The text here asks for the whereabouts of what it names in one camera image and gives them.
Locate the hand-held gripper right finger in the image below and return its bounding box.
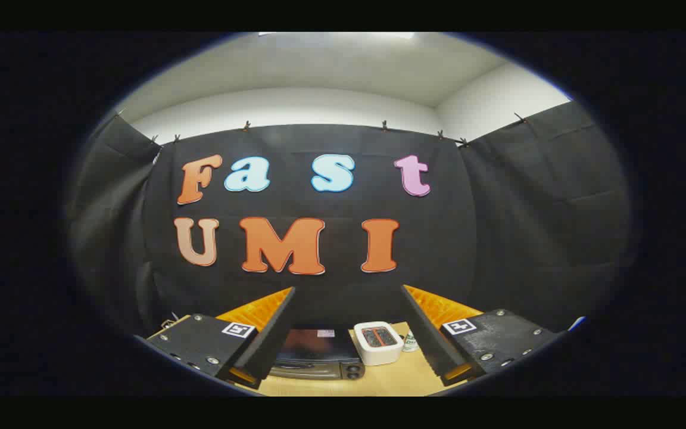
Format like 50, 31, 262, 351
401, 284, 565, 389

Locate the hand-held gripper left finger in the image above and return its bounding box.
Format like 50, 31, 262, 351
135, 286, 297, 391

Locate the black toaster oven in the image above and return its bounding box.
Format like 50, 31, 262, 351
269, 325, 366, 381

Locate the white pop-up toaster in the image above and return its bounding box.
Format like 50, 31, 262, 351
354, 321, 405, 366

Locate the row of dark cloth clips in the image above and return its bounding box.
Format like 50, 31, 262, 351
116, 109, 528, 148

